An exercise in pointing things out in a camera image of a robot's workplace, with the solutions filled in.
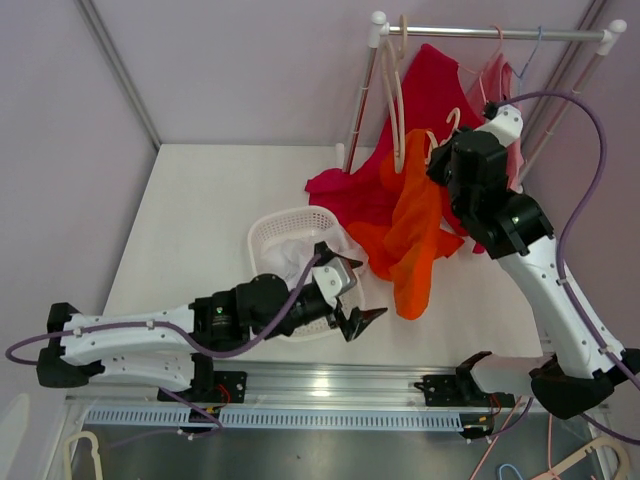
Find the beige hanger of orange shirt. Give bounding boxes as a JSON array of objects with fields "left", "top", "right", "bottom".
[{"left": 424, "top": 107, "right": 462, "bottom": 169}]

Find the white t shirt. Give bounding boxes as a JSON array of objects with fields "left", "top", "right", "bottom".
[{"left": 258, "top": 237, "right": 368, "bottom": 289}]

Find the orange t shirt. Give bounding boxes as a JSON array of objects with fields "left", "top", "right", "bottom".
[{"left": 347, "top": 129, "right": 464, "bottom": 320}]

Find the beige hanger of white shirt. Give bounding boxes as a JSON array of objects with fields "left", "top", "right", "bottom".
[{"left": 381, "top": 14, "right": 408, "bottom": 174}]

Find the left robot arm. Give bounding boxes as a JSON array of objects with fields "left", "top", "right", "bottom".
[{"left": 36, "top": 242, "right": 387, "bottom": 401}]

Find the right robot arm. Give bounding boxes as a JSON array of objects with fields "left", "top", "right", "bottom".
[{"left": 427, "top": 128, "right": 639, "bottom": 419}]

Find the magenta t shirt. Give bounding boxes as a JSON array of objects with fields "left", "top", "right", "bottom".
[{"left": 305, "top": 44, "right": 482, "bottom": 228}]

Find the pink hanger on rack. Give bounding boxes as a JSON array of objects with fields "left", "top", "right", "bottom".
[{"left": 459, "top": 25, "right": 505, "bottom": 106}]

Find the pink hanger on floor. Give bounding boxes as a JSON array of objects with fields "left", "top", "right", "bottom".
[{"left": 469, "top": 394, "right": 559, "bottom": 480}]

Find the blue hanger on floor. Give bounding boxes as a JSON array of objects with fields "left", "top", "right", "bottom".
[{"left": 497, "top": 463, "right": 523, "bottom": 480}]

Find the beige hanger on floor left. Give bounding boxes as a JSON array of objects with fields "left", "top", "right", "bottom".
[{"left": 64, "top": 430, "right": 106, "bottom": 480}]

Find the beige hanger on floor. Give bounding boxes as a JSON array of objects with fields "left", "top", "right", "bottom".
[
  {"left": 64, "top": 430, "right": 106, "bottom": 480},
  {"left": 529, "top": 437, "right": 631, "bottom": 480}
]

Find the beige hanger on floor right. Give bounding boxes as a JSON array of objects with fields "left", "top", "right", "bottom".
[{"left": 529, "top": 437, "right": 631, "bottom": 480}]

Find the white perforated plastic basket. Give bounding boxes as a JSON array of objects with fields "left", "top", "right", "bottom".
[{"left": 247, "top": 206, "right": 368, "bottom": 341}]

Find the metal clothes rack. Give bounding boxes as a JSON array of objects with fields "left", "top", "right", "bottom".
[{"left": 341, "top": 10, "right": 627, "bottom": 173}]

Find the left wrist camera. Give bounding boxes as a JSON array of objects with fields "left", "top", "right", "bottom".
[{"left": 311, "top": 259, "right": 358, "bottom": 310}]

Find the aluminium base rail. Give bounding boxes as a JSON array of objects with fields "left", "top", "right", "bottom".
[{"left": 64, "top": 361, "right": 512, "bottom": 432}]

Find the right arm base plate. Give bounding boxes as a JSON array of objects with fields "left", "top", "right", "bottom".
[{"left": 413, "top": 374, "right": 515, "bottom": 440}]

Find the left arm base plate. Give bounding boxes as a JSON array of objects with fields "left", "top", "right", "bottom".
[{"left": 156, "top": 370, "right": 248, "bottom": 433}]

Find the blue wire hanger on rack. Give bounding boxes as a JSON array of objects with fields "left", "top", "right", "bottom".
[{"left": 513, "top": 25, "right": 544, "bottom": 90}]

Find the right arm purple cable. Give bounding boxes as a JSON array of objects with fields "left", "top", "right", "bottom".
[{"left": 484, "top": 90, "right": 640, "bottom": 446}]

